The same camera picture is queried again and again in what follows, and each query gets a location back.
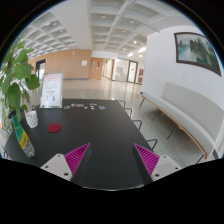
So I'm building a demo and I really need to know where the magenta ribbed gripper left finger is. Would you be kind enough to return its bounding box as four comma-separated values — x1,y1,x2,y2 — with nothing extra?
40,142,92,182

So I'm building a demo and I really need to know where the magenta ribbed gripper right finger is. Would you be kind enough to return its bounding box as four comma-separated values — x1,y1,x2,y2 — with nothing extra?
133,143,183,182

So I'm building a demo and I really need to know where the green plastic water bottle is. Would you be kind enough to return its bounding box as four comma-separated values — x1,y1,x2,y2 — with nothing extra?
13,116,35,157

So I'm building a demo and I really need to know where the red round coaster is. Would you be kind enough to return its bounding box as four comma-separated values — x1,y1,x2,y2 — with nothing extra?
48,123,61,133

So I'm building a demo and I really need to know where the black metal chair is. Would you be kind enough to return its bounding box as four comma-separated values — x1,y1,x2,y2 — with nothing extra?
117,100,126,108
132,120,143,130

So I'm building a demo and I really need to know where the blue small card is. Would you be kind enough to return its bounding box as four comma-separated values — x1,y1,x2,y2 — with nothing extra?
98,106,106,110

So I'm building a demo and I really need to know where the white patterned cup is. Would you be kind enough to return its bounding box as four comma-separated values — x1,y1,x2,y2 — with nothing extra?
26,110,38,128

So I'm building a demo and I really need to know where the long white bench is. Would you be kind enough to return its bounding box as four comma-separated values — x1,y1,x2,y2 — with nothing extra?
143,82,224,158

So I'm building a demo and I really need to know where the white standing sign board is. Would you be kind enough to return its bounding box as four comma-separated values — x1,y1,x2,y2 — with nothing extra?
40,72,63,108

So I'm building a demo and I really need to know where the green leafy potted plant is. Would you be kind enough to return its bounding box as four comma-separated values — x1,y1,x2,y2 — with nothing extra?
0,36,40,135

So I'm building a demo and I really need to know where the framed landscape painting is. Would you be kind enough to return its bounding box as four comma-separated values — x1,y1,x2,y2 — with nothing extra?
174,32,221,75

